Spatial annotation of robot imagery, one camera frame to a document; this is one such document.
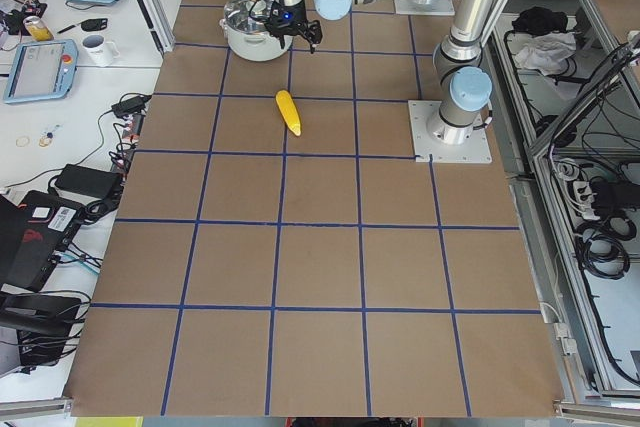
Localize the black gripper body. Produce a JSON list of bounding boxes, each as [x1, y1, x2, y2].
[[264, 0, 321, 42]]

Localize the yellow corn cob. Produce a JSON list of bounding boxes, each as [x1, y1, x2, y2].
[[275, 90, 302, 137]]

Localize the glass pot lid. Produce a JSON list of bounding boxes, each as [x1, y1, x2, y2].
[[224, 0, 273, 34]]

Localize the pale green steel pot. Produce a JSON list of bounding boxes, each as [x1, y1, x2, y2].
[[219, 9, 293, 62]]

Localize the black power adapter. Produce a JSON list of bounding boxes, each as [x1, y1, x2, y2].
[[111, 94, 151, 118]]

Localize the white mug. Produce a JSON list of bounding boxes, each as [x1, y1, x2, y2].
[[82, 34, 120, 67]]

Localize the black cloth bundle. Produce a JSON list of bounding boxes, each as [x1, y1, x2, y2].
[[512, 6, 568, 36]]

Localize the white cloth bundle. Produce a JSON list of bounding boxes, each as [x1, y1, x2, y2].
[[514, 33, 576, 76]]

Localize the blue teach pendant near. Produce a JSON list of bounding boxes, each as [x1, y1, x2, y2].
[[3, 39, 78, 104]]

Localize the black power brick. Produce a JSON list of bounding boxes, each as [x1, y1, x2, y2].
[[54, 164, 123, 199]]

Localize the black laptop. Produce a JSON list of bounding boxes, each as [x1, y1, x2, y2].
[[1, 190, 84, 292]]

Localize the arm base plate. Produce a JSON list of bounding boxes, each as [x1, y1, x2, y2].
[[394, 0, 455, 16], [408, 100, 492, 164]]

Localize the coiled black cables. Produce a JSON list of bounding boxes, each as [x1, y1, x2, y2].
[[574, 216, 632, 281]]

